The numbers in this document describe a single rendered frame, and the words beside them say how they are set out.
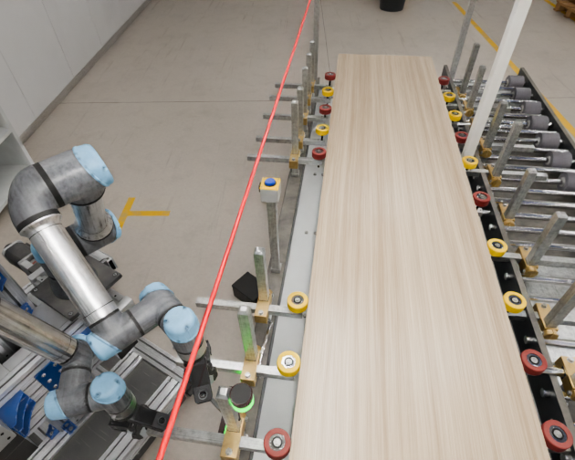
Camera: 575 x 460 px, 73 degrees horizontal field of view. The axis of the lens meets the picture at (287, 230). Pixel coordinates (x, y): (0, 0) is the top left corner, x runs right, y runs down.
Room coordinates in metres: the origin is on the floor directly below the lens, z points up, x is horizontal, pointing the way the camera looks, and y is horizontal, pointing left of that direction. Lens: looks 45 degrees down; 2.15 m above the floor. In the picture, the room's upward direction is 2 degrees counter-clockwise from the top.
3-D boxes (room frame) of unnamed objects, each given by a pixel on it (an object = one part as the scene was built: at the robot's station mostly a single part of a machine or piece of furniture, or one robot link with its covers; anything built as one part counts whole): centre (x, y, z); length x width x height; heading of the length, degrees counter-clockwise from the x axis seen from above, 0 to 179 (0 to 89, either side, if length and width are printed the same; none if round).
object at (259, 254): (0.92, 0.10, 0.89); 0.04 x 0.04 x 0.48; 81
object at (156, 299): (0.56, 0.34, 1.32); 0.11 x 0.11 x 0.08; 41
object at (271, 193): (1.17, 0.06, 1.18); 0.07 x 0.07 x 0.08; 81
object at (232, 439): (0.40, 0.18, 0.85); 0.14 x 0.06 x 0.05; 171
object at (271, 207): (1.17, 0.06, 0.93); 0.05 x 0.05 x 0.45; 81
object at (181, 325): (0.50, 0.26, 1.32); 0.09 x 0.08 x 0.11; 41
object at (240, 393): (0.41, 0.14, 1.02); 0.06 x 0.06 x 0.22; 81
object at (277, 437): (0.36, 0.05, 0.85); 0.08 x 0.08 x 0.11
